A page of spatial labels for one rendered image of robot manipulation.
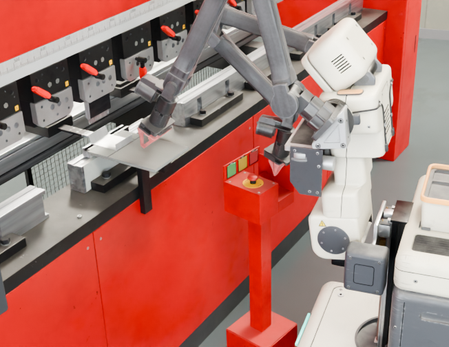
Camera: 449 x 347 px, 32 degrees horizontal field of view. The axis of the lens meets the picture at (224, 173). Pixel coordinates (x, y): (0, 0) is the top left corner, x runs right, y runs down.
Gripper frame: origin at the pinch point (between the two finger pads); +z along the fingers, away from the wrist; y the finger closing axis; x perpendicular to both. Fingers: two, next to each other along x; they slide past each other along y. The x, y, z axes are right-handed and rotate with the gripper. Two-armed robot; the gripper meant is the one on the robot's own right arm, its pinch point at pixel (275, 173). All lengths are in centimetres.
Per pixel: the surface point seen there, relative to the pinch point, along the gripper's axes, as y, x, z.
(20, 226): 28, 88, -7
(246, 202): -0.4, 15.6, 4.5
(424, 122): 31, -227, 93
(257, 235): -3.8, 9.0, 21.7
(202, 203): 20.2, 12.7, 20.6
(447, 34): 90, -383, 106
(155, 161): 15, 48, -20
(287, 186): -3.7, -3.9, 5.6
